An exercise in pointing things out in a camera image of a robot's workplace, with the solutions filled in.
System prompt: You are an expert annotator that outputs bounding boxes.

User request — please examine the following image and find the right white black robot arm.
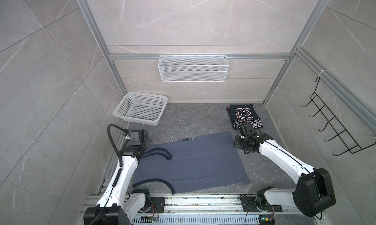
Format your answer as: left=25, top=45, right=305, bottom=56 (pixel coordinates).
left=234, top=133, right=336, bottom=217

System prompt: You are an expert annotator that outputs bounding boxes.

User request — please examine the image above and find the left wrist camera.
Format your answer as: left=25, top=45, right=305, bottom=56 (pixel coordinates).
left=127, top=130, right=148, bottom=146

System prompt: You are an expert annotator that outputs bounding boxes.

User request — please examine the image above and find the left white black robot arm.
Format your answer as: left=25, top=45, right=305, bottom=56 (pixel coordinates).
left=83, top=144, right=151, bottom=225

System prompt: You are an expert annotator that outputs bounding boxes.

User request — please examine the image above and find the navy red-trimmed tank top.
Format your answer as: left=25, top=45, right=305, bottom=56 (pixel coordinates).
left=226, top=104, right=263, bottom=130

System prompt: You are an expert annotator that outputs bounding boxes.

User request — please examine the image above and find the grey-blue tank top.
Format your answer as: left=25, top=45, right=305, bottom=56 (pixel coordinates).
left=132, top=132, right=250, bottom=194

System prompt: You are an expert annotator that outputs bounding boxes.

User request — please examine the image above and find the left black corrugated cable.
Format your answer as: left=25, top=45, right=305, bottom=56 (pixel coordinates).
left=107, top=124, right=130, bottom=168

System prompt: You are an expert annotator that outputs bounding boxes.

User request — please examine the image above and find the black wire hook rack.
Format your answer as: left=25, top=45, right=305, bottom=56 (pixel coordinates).
left=301, top=77, right=376, bottom=156

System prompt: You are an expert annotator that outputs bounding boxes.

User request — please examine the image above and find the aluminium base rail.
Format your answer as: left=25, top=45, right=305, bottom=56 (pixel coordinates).
left=79, top=195, right=324, bottom=225

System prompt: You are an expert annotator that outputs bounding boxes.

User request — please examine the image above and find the white wire mesh shelf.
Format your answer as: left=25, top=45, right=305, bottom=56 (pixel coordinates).
left=158, top=55, right=229, bottom=83

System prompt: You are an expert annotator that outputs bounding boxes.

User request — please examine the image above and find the aluminium frame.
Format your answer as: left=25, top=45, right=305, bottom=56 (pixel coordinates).
left=76, top=0, right=376, bottom=132

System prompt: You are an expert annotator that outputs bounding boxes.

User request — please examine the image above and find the white plastic laundry basket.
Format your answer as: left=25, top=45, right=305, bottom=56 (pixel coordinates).
left=113, top=92, right=168, bottom=126

